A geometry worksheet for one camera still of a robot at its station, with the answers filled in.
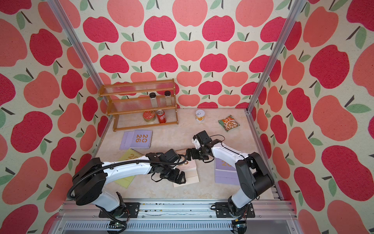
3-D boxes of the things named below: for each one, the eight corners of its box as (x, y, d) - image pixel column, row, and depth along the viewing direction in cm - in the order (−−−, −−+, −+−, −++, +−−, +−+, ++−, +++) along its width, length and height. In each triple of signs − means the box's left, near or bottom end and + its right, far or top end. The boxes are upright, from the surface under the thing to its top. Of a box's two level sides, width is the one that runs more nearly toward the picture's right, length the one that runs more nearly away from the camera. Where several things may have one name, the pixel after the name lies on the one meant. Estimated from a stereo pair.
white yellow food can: (195, 121, 115) (196, 116, 111) (195, 114, 120) (195, 109, 116) (204, 121, 115) (205, 116, 111) (203, 114, 120) (204, 109, 116)
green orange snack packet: (227, 131, 109) (228, 128, 106) (219, 122, 115) (220, 119, 112) (238, 126, 112) (239, 123, 109) (230, 117, 118) (231, 114, 115)
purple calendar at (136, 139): (119, 149, 100) (118, 147, 98) (125, 131, 110) (124, 129, 108) (150, 149, 100) (149, 147, 98) (153, 131, 110) (153, 129, 108)
